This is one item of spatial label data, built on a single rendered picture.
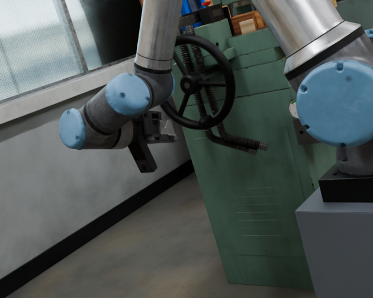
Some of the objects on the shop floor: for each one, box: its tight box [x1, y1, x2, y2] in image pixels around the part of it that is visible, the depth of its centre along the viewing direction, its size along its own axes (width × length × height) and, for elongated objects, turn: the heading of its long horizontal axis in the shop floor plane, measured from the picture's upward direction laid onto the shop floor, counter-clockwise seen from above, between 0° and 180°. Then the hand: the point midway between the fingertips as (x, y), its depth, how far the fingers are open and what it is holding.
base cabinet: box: [176, 87, 337, 290], centre depth 198 cm, size 45×58×71 cm
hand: (173, 140), depth 143 cm, fingers closed
